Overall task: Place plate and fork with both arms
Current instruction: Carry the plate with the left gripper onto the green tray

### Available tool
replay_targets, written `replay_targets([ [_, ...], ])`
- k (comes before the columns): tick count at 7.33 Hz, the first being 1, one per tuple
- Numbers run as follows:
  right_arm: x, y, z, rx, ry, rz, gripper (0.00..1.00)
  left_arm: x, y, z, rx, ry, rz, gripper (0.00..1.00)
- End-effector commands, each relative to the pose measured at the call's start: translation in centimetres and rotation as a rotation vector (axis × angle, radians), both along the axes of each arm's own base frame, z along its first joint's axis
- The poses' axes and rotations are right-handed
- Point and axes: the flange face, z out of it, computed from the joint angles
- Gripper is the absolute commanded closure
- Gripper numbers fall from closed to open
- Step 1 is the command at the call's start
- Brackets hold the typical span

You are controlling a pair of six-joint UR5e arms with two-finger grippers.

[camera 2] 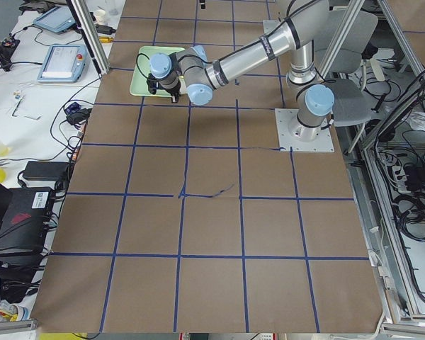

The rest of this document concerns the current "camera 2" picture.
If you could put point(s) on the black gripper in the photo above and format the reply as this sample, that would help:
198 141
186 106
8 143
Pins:
173 93

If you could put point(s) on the aluminium frame post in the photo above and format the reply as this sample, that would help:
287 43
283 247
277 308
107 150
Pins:
85 24

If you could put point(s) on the light green tray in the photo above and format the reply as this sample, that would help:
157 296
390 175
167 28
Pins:
138 86

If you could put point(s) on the black power adapter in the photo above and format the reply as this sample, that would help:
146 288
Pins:
44 171

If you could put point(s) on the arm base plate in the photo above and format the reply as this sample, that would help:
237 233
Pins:
293 136

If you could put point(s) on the teach pendant tablet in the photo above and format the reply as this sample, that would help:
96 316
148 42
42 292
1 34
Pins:
57 20
63 63

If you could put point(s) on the grey office chair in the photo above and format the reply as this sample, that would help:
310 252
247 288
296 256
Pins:
350 106

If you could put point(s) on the black laptop computer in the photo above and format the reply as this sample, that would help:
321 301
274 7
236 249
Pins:
25 214

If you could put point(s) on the teach pendant tablet near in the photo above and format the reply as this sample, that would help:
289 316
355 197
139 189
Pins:
63 63

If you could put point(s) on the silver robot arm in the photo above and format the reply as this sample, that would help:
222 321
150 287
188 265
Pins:
190 69

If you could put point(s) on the teach pendant tablet far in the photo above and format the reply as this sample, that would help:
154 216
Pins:
57 20

